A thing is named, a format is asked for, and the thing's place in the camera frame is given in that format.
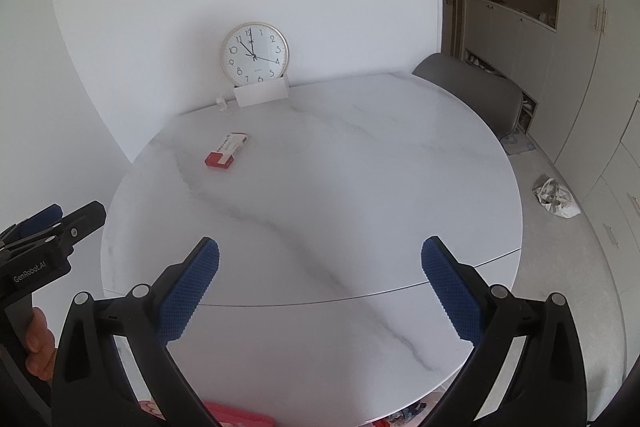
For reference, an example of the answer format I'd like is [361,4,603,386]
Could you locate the person's left hand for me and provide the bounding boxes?
[25,307,58,383]

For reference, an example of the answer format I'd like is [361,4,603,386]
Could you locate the red white small box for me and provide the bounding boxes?
[205,132,248,170]

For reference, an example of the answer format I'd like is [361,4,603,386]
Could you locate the dark grey dining chair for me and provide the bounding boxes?
[412,53,523,139]

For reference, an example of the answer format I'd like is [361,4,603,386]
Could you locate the pink patterned sleeve forearm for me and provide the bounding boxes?
[139,400,277,427]

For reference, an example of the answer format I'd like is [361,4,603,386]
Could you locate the white cabinet with drawers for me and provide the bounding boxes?
[465,0,639,293]

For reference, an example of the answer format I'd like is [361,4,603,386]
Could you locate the round white wall clock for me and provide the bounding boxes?
[220,22,290,88]

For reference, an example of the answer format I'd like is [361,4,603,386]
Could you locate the white card against clock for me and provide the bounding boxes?
[233,76,290,107]

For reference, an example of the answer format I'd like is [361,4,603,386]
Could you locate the white crumpled bag on floor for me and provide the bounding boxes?
[533,178,582,219]

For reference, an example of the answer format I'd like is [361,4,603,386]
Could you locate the white oval marble table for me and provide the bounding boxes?
[101,74,523,426]

